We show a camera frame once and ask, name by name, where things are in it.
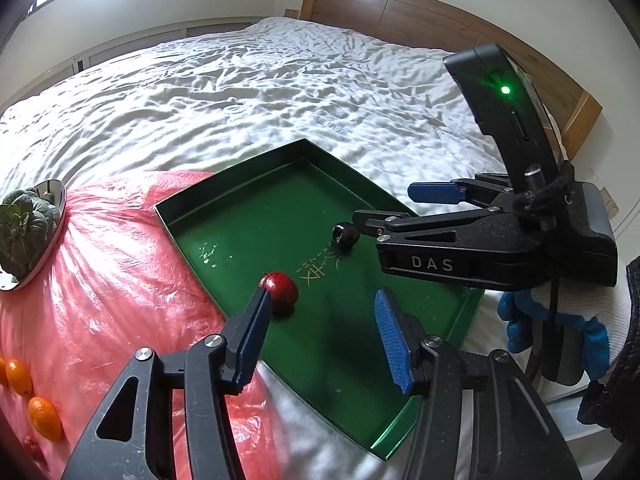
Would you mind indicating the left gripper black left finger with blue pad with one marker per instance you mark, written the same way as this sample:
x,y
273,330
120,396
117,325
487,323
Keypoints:
x,y
129,435

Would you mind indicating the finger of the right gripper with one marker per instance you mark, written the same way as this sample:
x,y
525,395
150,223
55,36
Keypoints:
x,y
375,223
479,191

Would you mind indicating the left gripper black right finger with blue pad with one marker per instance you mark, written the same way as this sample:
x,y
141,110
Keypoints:
x,y
514,436

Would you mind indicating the dark plum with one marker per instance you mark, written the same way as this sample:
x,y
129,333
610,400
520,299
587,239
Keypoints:
x,y
345,236

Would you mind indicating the orange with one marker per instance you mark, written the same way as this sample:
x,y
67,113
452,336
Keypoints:
x,y
19,378
44,418

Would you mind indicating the red apple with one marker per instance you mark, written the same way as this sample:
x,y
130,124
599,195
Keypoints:
x,y
281,288
32,449

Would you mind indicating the blue gloved hand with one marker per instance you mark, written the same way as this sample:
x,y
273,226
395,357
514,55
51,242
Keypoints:
x,y
565,326

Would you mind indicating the green metal tray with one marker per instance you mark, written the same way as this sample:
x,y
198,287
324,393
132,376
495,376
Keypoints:
x,y
275,212

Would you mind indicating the pink plastic sheet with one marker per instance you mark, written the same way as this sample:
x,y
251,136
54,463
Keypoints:
x,y
113,284

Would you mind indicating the wooden headboard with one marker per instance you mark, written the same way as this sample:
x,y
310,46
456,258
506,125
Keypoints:
x,y
437,25

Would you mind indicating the white oval plate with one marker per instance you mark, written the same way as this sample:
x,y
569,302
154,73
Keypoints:
x,y
58,188

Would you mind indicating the white bed quilt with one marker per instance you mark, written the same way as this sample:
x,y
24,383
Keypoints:
x,y
207,103

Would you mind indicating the green leafy vegetable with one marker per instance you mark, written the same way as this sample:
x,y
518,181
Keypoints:
x,y
29,219

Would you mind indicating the black camera unit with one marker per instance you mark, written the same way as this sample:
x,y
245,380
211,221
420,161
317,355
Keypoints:
x,y
507,107

